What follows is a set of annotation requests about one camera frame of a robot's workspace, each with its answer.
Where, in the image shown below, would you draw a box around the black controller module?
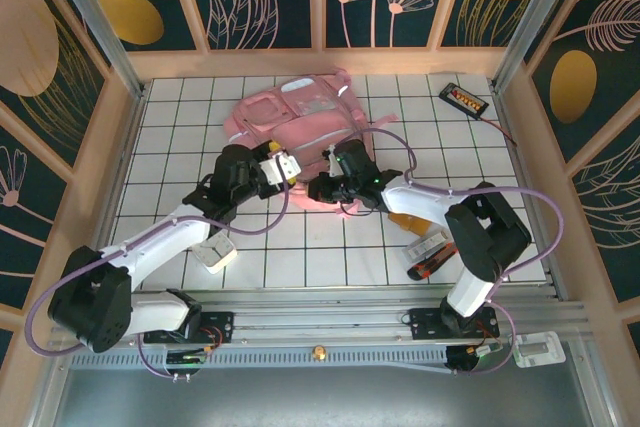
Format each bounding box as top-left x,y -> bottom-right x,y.
446,343 -> 506,377
164,344 -> 221,382

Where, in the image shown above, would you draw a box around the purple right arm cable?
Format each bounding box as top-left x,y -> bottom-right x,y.
339,127 -> 564,378

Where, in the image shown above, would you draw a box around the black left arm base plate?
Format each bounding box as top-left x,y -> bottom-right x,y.
143,310 -> 235,346

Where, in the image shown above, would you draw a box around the orange black utility knife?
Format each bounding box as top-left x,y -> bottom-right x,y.
407,242 -> 459,282

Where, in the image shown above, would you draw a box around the small grey labelled box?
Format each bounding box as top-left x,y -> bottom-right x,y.
404,230 -> 448,263

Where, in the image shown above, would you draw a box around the white plastic bracket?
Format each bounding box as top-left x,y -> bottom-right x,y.
509,330 -> 567,369

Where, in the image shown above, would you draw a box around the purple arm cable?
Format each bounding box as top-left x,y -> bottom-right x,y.
23,174 -> 294,379
339,127 -> 564,378

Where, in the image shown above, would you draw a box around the pink backpack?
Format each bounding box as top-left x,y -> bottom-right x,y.
222,66 -> 401,221

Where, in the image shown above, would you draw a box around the aluminium mounting rail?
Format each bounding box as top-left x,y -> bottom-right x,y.
52,289 -> 594,348

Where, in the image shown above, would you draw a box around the black charger board orange connectors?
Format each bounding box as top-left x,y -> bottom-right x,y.
438,82 -> 490,121

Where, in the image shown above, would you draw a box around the thin red black wire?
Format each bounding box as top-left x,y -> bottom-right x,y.
477,114 -> 519,146

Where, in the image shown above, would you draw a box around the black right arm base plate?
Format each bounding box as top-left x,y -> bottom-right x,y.
408,305 -> 501,343

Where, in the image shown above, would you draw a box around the grey metal sheet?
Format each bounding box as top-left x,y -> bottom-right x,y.
49,366 -> 601,427

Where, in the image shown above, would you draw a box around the white square alarm clock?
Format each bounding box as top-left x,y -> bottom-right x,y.
192,231 -> 239,276

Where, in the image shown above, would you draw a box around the grey slotted cable duct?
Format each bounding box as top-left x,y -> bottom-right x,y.
69,346 -> 451,371

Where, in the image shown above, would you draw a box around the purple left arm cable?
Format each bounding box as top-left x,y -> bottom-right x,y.
23,174 -> 294,379

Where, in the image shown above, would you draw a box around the aluminium frame post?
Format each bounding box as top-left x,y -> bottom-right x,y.
492,0 -> 571,93
42,0 -> 147,99

